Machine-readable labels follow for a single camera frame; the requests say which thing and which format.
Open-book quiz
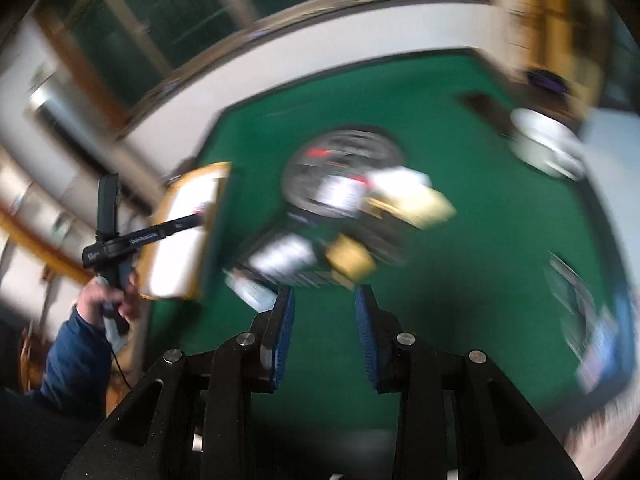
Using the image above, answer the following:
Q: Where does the yellow cardboard box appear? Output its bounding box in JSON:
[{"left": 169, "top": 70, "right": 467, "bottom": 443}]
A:
[{"left": 137, "top": 162, "right": 232, "bottom": 300}]

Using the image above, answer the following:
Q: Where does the black marker orange cap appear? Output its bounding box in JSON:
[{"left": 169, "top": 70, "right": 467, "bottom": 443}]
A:
[{"left": 232, "top": 268, "right": 350, "bottom": 290}]

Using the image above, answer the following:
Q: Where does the blue sleeve left forearm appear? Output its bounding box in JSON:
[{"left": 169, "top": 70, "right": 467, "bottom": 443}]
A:
[{"left": 1, "top": 310, "right": 112, "bottom": 479}]

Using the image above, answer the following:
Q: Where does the person's left hand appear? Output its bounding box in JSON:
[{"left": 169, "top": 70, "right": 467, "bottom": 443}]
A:
[{"left": 76, "top": 271, "right": 141, "bottom": 328}]

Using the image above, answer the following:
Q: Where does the light blue capped bottle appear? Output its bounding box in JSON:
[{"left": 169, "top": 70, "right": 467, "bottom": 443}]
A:
[{"left": 224, "top": 272, "right": 277, "bottom": 313}]

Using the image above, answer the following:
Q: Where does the yellow tape roll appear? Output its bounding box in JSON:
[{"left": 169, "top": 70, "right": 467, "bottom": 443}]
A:
[{"left": 326, "top": 234, "right": 376, "bottom": 282}]

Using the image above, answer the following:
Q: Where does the black tape roll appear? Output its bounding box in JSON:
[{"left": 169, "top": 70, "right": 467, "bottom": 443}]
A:
[{"left": 346, "top": 211, "right": 409, "bottom": 266}]

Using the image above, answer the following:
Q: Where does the white charger block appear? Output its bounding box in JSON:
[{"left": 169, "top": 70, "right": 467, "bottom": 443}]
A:
[{"left": 314, "top": 176, "right": 368, "bottom": 214}]

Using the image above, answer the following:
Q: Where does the round black dial panel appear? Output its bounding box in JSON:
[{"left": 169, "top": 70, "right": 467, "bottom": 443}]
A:
[{"left": 281, "top": 126, "right": 406, "bottom": 218}]

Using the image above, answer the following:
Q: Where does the white enamel mug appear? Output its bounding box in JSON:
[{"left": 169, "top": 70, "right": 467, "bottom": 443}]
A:
[{"left": 510, "top": 108, "right": 586, "bottom": 181}]

